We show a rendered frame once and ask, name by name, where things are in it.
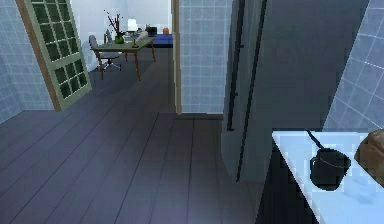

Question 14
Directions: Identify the brown bread loaf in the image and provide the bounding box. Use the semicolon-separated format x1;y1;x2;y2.
353;128;384;188

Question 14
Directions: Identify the white table lamp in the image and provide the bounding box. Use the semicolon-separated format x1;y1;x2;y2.
126;18;139;37

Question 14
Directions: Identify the black fridge handle bar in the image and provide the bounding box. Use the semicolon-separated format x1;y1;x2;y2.
226;0;247;132

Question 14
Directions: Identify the grey office chair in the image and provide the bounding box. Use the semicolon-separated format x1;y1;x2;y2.
87;34;123;73

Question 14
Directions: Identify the dark counter with white top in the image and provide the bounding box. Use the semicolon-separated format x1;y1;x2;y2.
255;127;384;224

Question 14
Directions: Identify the dark grey fridge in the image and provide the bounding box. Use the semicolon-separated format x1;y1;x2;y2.
220;0;370;183

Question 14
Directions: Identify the black cup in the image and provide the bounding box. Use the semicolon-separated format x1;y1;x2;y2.
308;147;352;192

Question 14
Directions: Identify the brown desk with green top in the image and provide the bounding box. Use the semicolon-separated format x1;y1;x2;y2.
91;36;157;82

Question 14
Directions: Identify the red twig plant green vase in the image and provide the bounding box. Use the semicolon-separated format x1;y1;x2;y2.
103;9;127;45

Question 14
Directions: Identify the green glass-paned room door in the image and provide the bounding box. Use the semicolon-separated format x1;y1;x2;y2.
23;0;93;111

